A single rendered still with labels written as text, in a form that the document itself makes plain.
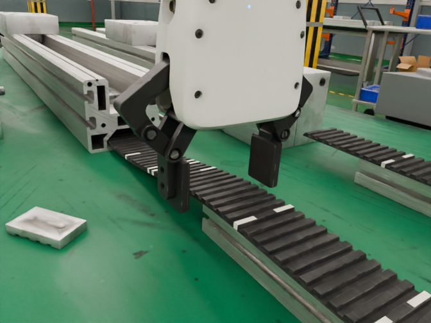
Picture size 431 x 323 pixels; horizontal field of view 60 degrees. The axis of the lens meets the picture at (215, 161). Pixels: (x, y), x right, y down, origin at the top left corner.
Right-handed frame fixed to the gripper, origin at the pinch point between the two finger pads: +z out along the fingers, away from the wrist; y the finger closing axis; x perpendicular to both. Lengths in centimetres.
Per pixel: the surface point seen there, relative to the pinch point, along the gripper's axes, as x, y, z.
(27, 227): 5.1, -13.7, 3.2
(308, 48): 231, 259, 19
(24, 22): 77, -2, -7
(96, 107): 19.6, -3.7, -1.4
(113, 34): 62, 14, -6
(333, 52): 562, 705, 70
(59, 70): 30.2, -5.0, -3.8
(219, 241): -2.9, -2.0, 3.4
